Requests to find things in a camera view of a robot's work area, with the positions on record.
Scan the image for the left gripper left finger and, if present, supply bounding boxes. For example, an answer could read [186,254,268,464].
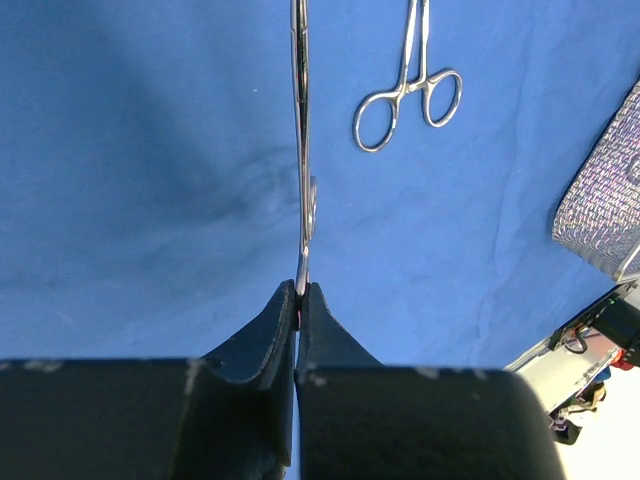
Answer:
[1,281,297,479]

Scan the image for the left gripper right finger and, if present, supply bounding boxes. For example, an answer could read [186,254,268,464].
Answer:
[295,283,564,479]

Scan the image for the blue surgical wrap cloth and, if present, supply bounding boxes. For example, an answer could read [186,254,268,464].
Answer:
[1,1,639,367]

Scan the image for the steel ring-handled forceps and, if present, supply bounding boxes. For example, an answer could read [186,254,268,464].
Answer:
[353,0,464,153]
[290,0,317,321]

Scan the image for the wire mesh instrument tray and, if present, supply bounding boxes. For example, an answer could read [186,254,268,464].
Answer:
[552,84,639,284]

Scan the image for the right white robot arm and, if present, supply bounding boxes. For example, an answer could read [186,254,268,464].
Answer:
[506,280,639,445]

